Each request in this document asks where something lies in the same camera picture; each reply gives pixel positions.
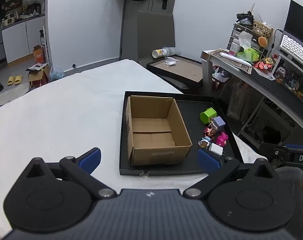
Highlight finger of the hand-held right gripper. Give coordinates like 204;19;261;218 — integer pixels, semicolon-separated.
260;142;287;162

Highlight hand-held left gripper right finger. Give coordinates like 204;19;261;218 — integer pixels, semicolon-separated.
183;149;278;200

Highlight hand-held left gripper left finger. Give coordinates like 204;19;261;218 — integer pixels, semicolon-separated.
24;147;117;200

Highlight white charger plug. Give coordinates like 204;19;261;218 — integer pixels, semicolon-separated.
208;142;225;158

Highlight blue dress doll figurine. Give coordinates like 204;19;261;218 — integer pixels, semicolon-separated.
198;135;212;148

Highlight pink bear toy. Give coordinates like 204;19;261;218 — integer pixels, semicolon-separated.
215;131;229;147

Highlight black shallow tray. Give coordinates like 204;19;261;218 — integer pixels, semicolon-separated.
118;91;243;176

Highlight brown cardboard box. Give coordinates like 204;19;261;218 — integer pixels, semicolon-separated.
125;95;193;167

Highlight person's grey pants leg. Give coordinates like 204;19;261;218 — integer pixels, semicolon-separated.
275;167;303;240

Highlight purple cube toy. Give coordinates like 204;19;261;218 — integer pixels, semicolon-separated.
212;116;226;132

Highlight green cube toy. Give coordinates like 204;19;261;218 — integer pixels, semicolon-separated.
200;107;217;125

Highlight grey desk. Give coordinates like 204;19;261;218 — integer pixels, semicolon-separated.
201;49;303;125

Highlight red storage basket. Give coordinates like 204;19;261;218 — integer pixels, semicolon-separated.
212;66;230;90

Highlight red toy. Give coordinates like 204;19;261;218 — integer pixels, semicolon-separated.
254;59;272;71

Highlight blue plastic bag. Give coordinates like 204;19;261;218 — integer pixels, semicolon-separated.
50;66;65;82

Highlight black framed brown board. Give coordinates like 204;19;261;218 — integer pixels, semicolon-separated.
146;54;204;92

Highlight open cardboard box on floor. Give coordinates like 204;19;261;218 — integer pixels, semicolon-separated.
26;62;51;88

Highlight white floor mat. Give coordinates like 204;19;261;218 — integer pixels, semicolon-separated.
0;81;30;108

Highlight white keyboard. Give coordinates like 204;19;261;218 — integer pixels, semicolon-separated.
279;34;303;73

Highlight white face mask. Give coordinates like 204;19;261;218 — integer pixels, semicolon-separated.
164;57;180;67

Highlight yellow slippers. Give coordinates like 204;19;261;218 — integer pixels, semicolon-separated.
7;75;24;86

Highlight white tissue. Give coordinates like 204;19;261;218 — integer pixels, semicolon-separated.
238;31;254;48

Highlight orange cardboard box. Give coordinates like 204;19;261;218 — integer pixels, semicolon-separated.
33;44;46;63

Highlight white and yellow cup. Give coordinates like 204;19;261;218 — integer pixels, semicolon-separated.
152;47;175;59

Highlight wicker basket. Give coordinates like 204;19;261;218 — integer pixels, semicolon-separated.
252;20;274;38

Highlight grey drawer organizer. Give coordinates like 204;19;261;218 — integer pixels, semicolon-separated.
227;22;267;55

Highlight white narrow rack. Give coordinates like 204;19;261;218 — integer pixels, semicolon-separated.
39;26;51;66

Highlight black monitor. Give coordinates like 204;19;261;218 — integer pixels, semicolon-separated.
283;0;303;45

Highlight white cabinet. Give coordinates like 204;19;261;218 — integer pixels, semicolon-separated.
1;14;46;64

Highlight black cable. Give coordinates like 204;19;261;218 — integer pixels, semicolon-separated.
271;29;284;55

